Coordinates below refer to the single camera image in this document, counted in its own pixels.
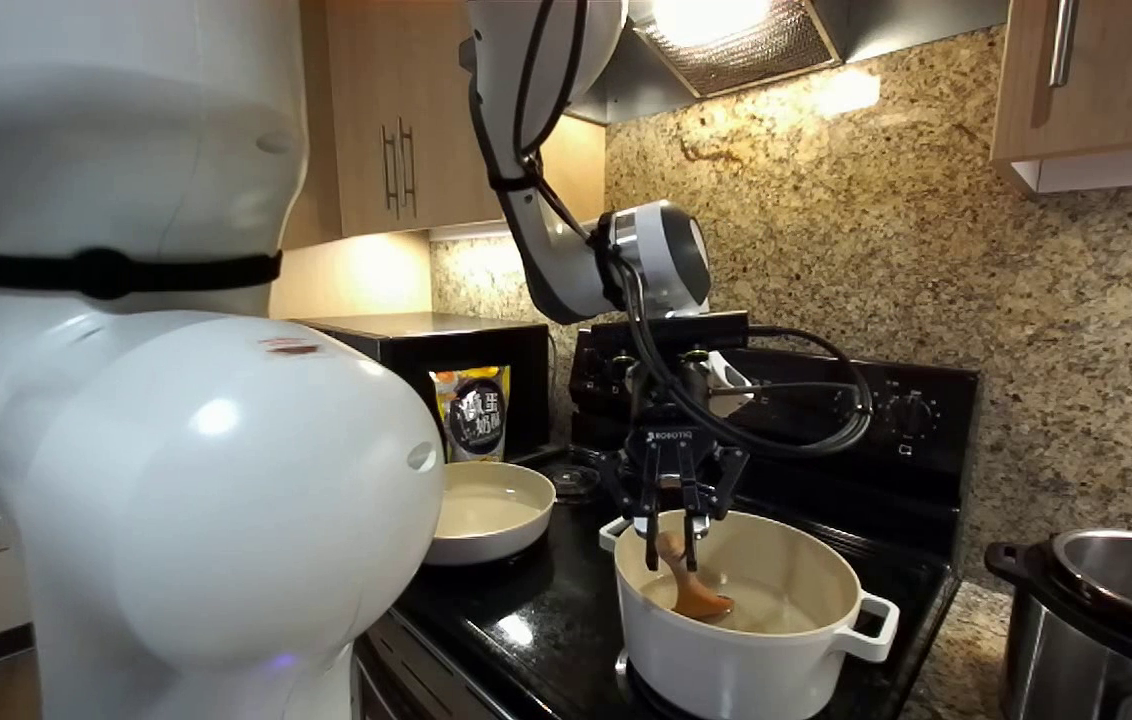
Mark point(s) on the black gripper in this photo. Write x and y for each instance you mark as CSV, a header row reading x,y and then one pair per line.
x,y
650,387

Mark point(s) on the wooden spoon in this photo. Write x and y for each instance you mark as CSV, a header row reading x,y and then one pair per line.
x,y
694,598

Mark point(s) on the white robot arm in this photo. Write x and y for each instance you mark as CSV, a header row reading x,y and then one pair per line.
x,y
211,502

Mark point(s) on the black electric stove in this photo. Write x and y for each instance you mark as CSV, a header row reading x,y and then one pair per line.
x,y
538,633

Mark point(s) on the yellow black snack bag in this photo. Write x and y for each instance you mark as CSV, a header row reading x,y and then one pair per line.
x,y
475,410

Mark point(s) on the upper wooden cabinet left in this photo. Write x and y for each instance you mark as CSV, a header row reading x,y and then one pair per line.
x,y
391,139

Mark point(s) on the wooden cabinet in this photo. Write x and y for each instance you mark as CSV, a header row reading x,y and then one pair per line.
x,y
1065,94
391,139

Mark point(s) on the range hood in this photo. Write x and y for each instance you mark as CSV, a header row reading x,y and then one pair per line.
x,y
676,53

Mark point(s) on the upper wooden cabinet right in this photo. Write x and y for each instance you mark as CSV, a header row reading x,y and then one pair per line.
x,y
1065,94

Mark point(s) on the white pot with handles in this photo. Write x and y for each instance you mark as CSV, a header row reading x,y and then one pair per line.
x,y
799,613

